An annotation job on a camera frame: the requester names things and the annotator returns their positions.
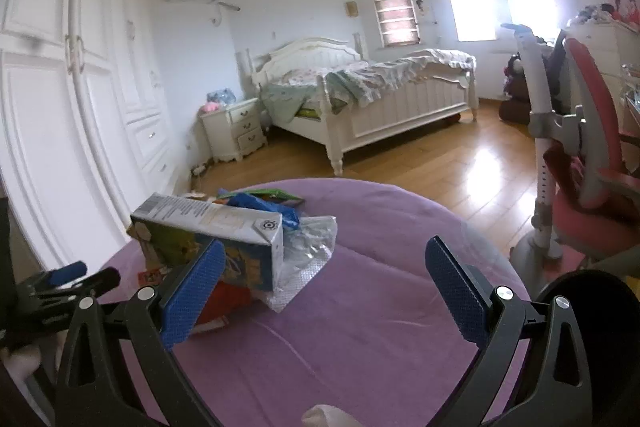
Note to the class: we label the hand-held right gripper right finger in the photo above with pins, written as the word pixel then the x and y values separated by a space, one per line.
pixel 455 292

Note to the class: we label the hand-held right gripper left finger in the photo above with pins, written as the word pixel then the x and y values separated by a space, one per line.
pixel 192 297

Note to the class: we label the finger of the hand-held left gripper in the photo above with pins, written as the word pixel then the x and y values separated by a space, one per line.
pixel 102 279
pixel 65 274

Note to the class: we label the red snack packet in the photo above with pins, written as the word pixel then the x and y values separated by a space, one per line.
pixel 225 302

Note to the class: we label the small red wrapper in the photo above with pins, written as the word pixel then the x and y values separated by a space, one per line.
pixel 149 277

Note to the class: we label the colourful cardboard carton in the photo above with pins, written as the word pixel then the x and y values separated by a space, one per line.
pixel 200 217

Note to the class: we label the blue plastic wrapper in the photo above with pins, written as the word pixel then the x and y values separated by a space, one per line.
pixel 260 203

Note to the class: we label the green plastic wrapper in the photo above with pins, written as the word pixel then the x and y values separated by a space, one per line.
pixel 274 194

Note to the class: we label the clear plastic bag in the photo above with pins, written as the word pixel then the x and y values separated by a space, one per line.
pixel 310 237

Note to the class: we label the black trash bin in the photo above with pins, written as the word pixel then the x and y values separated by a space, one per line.
pixel 600 307

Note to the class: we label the purple table cloth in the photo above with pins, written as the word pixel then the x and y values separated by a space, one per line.
pixel 350 332

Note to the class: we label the white wardrobe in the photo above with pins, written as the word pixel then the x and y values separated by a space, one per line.
pixel 50 107

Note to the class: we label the white nightstand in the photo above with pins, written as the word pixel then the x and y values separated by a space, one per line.
pixel 240 127

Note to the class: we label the pink plush toy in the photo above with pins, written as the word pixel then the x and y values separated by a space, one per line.
pixel 210 108

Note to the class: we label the white wooden bed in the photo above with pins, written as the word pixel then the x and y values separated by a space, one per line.
pixel 400 107

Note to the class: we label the dark red armchair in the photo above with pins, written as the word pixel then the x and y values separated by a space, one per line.
pixel 515 107

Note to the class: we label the blue bag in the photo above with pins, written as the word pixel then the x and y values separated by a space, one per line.
pixel 221 96

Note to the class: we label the pink and grey desk chair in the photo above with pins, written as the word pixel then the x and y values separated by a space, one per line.
pixel 585 107

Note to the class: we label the floral quilt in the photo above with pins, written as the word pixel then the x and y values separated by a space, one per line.
pixel 380 74

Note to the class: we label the pile of dark clothes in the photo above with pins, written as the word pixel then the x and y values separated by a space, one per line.
pixel 514 67

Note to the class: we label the window with closed brown blind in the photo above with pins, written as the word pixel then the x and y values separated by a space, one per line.
pixel 395 12

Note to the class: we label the white dresser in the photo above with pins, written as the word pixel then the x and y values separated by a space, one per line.
pixel 600 42

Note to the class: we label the pile of clothes on dresser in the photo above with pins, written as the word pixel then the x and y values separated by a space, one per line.
pixel 595 14

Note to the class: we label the small wall poster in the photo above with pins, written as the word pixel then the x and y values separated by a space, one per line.
pixel 423 9

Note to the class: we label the wooden wall ornament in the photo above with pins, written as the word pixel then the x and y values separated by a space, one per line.
pixel 352 9

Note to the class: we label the pink wall poster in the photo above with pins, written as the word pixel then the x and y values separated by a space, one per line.
pixel 625 7

